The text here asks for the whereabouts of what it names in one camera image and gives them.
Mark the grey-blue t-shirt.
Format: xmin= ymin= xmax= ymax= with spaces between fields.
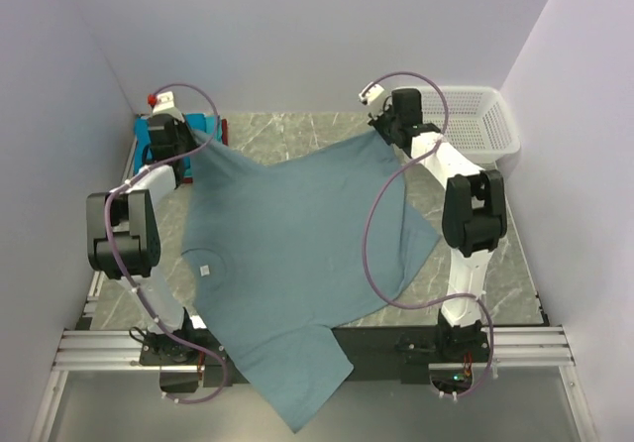
xmin=182 ymin=131 xmax=439 ymax=431

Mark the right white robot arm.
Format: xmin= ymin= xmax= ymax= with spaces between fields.
xmin=360 ymin=84 xmax=507 ymax=362

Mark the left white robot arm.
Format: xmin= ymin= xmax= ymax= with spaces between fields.
xmin=86 ymin=112 xmax=198 ymax=365

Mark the folded blue t-shirt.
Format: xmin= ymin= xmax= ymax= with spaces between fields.
xmin=134 ymin=116 xmax=217 ymax=174

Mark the folded dark red t-shirt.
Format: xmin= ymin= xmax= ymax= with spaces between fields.
xmin=185 ymin=113 xmax=228 ymax=146

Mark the white plastic basket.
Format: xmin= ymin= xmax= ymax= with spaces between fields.
xmin=441 ymin=86 xmax=520 ymax=165

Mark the black base beam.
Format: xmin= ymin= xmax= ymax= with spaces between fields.
xmin=139 ymin=324 xmax=491 ymax=393

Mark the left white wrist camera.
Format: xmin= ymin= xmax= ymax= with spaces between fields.
xmin=147 ymin=91 xmax=184 ymax=122

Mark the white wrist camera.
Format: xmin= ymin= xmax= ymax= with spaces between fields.
xmin=147 ymin=91 xmax=184 ymax=122
xmin=358 ymin=83 xmax=386 ymax=106

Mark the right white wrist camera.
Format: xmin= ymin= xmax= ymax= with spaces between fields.
xmin=358 ymin=83 xmax=386 ymax=106

